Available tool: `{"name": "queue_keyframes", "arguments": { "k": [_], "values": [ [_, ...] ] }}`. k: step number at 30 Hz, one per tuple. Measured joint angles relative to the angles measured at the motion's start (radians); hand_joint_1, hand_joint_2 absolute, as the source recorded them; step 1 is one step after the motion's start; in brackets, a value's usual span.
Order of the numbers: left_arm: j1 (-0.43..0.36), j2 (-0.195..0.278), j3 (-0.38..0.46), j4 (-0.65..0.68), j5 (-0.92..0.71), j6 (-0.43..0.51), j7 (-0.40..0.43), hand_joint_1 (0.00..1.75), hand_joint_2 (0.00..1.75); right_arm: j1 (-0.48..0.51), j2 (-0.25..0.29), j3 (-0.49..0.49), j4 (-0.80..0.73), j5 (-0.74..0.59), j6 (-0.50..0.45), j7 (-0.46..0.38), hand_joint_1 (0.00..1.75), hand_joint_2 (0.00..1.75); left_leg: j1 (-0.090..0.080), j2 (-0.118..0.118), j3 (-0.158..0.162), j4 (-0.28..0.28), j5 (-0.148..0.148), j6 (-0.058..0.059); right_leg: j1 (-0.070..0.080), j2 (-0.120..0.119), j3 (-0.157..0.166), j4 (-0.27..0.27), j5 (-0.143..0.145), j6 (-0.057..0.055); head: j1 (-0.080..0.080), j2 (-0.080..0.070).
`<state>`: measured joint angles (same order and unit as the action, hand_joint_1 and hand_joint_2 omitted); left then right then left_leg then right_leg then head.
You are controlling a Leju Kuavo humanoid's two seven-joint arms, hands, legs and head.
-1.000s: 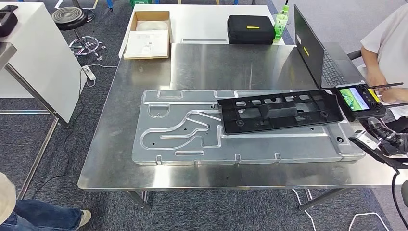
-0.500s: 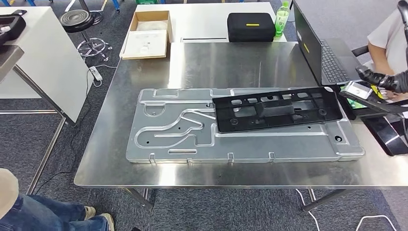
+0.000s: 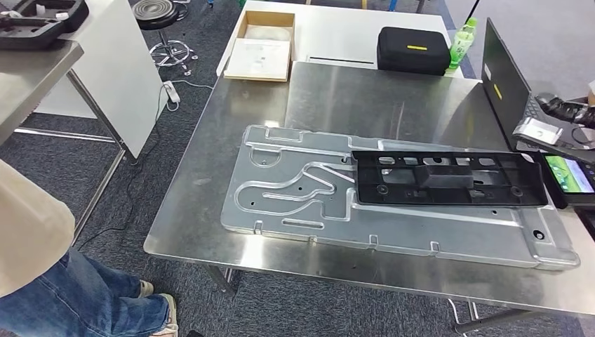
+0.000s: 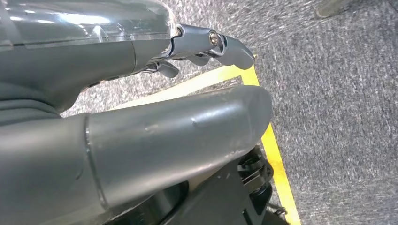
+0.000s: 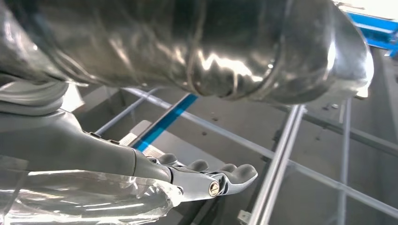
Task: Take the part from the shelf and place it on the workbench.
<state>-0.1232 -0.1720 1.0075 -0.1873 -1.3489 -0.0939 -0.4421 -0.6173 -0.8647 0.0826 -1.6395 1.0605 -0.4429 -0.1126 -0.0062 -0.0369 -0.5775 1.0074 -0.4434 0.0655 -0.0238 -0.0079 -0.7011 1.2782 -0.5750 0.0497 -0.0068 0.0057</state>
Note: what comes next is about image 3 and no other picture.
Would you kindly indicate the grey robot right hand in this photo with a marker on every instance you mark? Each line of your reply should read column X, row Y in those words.
column 571, row 112

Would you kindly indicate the long black plastic part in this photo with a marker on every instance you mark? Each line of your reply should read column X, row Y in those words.
column 446, row 179

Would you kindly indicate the stainless steel workbench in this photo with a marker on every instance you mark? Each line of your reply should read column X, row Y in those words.
column 372, row 102

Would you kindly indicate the black remote controller with screen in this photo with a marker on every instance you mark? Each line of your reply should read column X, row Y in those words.
column 567, row 174

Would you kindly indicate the black laptop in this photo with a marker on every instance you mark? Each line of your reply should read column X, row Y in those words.
column 502, row 83

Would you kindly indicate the green drink bottle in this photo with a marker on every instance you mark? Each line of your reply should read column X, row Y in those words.
column 461, row 46

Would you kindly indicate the black zip case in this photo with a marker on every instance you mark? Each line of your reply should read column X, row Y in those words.
column 409, row 60

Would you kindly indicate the stamped metal panel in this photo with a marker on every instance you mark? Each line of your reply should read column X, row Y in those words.
column 418, row 228

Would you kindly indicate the open cardboard box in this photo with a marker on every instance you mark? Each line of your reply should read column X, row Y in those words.
column 269, row 17

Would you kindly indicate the white power strip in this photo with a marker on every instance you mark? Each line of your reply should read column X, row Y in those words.
column 172, row 92

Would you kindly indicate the black stool chrome base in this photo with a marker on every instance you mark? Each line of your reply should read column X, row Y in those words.
column 155, row 11

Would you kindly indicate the white cabinet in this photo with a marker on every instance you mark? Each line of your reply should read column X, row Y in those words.
column 121, row 69

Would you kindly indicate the person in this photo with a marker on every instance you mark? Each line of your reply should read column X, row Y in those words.
column 69, row 297

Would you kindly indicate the black foam case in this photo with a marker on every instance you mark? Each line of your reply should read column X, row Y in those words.
column 28, row 35

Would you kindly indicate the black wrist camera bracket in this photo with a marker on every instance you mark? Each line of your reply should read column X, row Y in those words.
column 585, row 146

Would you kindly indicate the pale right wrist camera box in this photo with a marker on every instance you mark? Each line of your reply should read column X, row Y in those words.
column 537, row 131

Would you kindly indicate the steel frame table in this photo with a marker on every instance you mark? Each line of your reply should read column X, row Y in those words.
column 28, row 83

